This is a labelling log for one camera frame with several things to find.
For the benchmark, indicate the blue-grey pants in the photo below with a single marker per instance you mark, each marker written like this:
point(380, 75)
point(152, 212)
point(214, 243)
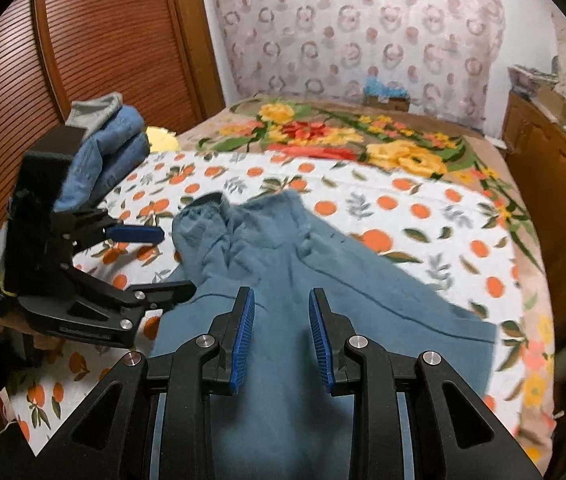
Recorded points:
point(283, 260)

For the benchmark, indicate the orange print bed sheet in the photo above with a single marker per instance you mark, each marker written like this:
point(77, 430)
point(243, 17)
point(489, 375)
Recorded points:
point(403, 210)

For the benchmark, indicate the blue plastic bag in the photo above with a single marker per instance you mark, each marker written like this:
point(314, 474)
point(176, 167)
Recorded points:
point(383, 87)

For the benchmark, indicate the open cardboard box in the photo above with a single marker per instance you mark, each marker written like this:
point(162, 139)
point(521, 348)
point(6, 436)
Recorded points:
point(560, 105)

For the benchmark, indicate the wooden sideboard cabinet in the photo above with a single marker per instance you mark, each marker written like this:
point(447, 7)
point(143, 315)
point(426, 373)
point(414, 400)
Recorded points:
point(553, 175)

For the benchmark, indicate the yellow cloth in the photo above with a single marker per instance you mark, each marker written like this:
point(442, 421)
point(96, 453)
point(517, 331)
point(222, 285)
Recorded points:
point(163, 139)

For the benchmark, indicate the circle pattern curtain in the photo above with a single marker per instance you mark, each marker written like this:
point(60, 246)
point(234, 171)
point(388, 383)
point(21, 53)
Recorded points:
point(363, 35)

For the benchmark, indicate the cream lace curtain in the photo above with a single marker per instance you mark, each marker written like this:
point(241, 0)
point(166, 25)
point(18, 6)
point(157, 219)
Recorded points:
point(565, 45)

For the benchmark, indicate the folded grey-green pants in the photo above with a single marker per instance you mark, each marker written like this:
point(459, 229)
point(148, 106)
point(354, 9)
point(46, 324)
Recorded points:
point(95, 110)

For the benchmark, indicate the floral blanket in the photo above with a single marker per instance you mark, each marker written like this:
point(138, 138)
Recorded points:
point(343, 135)

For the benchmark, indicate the folded blue jeans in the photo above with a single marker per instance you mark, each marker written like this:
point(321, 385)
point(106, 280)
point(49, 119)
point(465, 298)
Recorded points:
point(113, 145)

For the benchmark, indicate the wooden headboard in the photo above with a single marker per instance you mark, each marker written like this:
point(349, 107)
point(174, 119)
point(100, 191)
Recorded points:
point(103, 35)

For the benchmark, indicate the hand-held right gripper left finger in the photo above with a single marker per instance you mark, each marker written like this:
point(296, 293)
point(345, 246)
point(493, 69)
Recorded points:
point(243, 340)

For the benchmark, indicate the person's left hand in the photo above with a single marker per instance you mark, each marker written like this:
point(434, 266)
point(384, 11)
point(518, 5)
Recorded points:
point(38, 341)

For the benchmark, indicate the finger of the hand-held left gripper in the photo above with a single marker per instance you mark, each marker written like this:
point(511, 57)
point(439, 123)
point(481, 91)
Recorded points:
point(163, 292)
point(135, 234)

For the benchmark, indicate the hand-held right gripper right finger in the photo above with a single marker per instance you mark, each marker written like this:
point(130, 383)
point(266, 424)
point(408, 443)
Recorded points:
point(320, 340)

